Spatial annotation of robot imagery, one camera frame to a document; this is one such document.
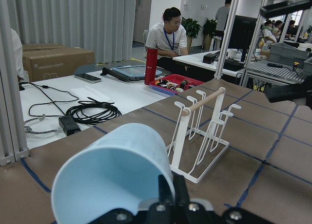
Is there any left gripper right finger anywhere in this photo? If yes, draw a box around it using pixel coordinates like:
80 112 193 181
174 174 190 206

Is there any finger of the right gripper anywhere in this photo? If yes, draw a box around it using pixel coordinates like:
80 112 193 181
264 75 312 103

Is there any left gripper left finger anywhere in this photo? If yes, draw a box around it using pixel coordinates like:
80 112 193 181
158 175 174 205

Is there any light blue cup front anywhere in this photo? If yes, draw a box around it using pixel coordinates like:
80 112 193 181
51 123 175 224

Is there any black computer monitor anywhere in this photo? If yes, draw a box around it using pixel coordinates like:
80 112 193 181
228 15 257 62

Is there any red parts tray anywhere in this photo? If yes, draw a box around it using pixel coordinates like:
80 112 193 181
149 74 203 95

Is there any black power adapter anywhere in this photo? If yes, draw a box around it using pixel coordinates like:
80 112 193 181
58 115 81 136

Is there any blue teach pendant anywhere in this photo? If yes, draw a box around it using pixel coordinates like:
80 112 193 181
100 65 163 82

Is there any red thermos bottle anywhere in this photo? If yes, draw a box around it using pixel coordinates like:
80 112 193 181
144 48 158 85

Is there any seated man white shirt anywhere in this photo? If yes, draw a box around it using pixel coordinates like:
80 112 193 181
145 7 188 76

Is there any cardboard box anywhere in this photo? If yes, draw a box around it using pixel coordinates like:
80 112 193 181
22 43 95 82

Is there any white wire cup rack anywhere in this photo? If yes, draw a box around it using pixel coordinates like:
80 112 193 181
166 87 241 184

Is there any coiled black cable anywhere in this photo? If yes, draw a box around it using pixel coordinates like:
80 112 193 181
65 96 122 126

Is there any aluminium frame post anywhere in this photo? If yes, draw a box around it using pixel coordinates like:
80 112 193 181
0 0 29 166

